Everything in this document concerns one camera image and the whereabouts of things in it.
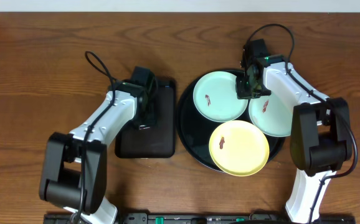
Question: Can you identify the round black tray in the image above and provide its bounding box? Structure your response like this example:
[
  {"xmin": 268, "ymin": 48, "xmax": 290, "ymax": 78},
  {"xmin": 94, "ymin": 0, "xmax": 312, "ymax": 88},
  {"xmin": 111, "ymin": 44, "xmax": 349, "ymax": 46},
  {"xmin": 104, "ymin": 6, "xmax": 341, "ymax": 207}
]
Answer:
[{"xmin": 176, "ymin": 68, "xmax": 285, "ymax": 172}]

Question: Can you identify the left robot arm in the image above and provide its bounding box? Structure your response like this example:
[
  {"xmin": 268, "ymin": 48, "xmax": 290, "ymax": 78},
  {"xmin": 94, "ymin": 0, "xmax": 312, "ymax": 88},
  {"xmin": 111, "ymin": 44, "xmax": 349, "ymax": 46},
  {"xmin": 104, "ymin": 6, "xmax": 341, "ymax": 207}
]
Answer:
[{"xmin": 39, "ymin": 82, "xmax": 158, "ymax": 223}]

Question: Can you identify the yellow plate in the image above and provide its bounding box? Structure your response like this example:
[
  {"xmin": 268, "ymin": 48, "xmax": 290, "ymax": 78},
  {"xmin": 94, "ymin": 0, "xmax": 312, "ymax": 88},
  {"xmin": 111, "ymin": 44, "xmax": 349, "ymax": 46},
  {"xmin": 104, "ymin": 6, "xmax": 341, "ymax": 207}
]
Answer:
[{"xmin": 209, "ymin": 120, "xmax": 270, "ymax": 177}]

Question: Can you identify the light green plate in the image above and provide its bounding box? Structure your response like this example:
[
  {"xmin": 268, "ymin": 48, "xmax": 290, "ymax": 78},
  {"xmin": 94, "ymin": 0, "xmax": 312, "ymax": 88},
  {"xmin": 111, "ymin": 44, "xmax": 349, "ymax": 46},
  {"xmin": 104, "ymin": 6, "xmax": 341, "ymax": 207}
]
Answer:
[
  {"xmin": 192, "ymin": 71, "xmax": 249, "ymax": 123},
  {"xmin": 249, "ymin": 93, "xmax": 292, "ymax": 138}
]

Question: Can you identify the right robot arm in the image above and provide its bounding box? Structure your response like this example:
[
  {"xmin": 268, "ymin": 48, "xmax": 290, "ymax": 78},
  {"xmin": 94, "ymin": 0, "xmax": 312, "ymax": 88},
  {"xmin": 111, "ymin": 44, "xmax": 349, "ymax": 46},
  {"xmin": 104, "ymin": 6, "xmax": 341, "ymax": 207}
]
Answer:
[{"xmin": 236, "ymin": 53, "xmax": 358, "ymax": 223}]

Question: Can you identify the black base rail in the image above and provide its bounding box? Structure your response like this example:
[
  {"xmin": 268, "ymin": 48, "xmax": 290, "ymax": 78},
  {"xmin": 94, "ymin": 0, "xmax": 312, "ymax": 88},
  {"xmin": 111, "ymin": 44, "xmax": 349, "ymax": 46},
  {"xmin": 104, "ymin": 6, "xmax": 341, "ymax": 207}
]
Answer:
[{"xmin": 43, "ymin": 213, "xmax": 356, "ymax": 224}]

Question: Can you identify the black rectangular tray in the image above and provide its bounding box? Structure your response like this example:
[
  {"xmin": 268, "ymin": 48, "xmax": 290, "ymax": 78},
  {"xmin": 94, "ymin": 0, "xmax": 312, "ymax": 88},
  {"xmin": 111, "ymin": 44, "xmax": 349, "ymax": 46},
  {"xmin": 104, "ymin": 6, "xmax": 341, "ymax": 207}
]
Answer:
[{"xmin": 115, "ymin": 77, "xmax": 176, "ymax": 159}]

